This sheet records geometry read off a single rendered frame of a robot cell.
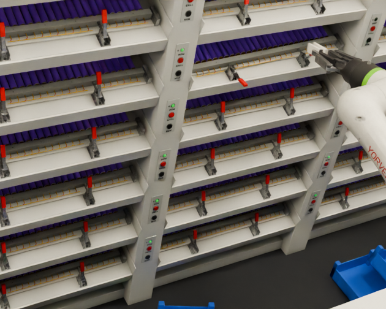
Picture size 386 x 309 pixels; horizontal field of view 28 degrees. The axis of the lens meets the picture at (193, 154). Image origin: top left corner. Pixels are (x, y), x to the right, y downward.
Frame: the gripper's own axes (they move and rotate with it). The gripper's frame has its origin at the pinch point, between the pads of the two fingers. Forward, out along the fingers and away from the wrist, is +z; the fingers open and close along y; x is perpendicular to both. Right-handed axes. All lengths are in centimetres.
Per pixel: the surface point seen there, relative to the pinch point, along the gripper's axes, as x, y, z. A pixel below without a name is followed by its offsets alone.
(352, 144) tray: -47, 34, 13
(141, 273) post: -83, -49, 20
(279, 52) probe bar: -2.8, -7.5, 9.0
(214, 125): -24.9, -28.5, 10.7
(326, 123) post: -33.8, 18.0, 10.8
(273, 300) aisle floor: -103, 0, 6
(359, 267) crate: -102, 43, 7
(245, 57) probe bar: -2.5, -20.3, 8.6
